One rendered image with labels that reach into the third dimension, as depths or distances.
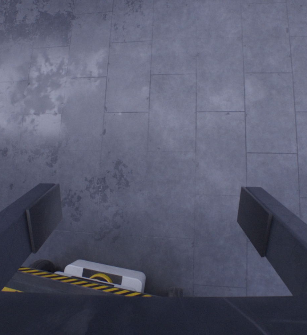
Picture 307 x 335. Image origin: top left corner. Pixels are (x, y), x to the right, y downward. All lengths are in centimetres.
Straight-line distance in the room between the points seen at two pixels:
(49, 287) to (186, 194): 53
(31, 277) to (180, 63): 90
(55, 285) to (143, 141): 57
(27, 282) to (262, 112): 94
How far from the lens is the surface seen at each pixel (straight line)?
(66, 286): 66
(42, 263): 94
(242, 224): 17
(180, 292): 83
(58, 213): 17
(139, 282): 81
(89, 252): 97
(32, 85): 121
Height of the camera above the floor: 88
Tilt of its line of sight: 79 degrees down
